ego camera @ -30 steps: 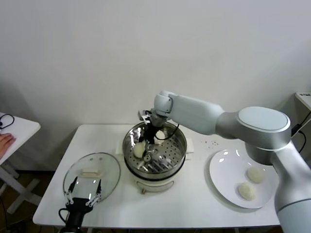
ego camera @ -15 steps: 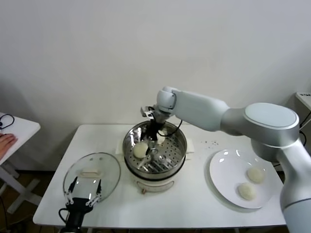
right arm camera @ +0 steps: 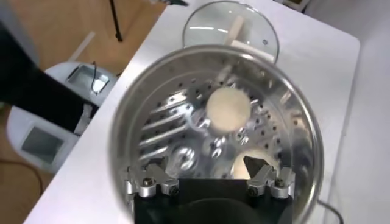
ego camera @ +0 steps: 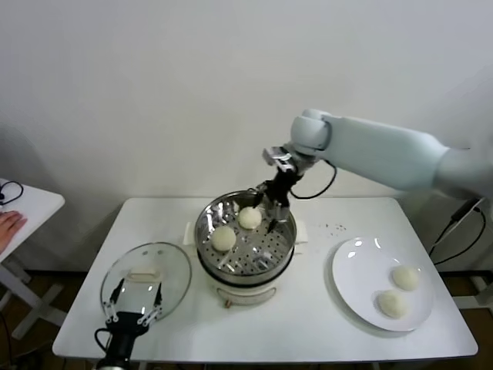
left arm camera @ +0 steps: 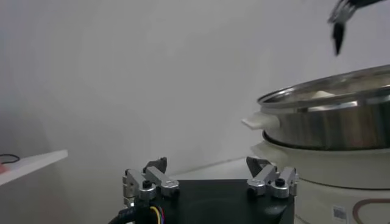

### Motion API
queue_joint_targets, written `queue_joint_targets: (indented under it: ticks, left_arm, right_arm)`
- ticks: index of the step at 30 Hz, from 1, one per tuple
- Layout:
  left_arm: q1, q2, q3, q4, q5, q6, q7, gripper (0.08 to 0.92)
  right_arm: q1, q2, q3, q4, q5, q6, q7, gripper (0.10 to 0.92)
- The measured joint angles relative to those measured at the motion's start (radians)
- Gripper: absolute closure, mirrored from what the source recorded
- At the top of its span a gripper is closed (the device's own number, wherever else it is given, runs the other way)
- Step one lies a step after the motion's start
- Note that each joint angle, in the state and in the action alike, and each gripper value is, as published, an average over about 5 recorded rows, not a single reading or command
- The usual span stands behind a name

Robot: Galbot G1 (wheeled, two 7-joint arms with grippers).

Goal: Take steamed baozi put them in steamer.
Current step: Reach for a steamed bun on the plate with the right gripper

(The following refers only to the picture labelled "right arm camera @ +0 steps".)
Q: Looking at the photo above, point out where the black stand pole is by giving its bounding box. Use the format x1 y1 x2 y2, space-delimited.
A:
108 0 124 43

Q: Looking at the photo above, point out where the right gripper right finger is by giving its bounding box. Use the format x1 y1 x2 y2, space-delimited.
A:
243 155 296 200

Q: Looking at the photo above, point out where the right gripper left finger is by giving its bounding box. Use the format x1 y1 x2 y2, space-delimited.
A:
124 156 180 198

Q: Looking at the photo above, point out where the white steamed baozi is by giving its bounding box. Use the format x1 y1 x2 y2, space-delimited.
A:
205 86 252 135
231 149 280 180

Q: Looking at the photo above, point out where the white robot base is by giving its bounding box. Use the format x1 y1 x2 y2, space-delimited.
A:
5 60 119 175

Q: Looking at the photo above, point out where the black robot torso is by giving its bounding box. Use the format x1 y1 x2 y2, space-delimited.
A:
0 18 101 136

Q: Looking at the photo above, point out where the stainless steel steamer basket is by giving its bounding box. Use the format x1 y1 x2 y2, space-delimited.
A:
108 44 325 224

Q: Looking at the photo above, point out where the round glass pot lid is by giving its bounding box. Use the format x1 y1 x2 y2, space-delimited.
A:
182 0 280 65

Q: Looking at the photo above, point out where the black cooker power cord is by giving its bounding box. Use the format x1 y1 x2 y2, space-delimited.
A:
316 199 345 224

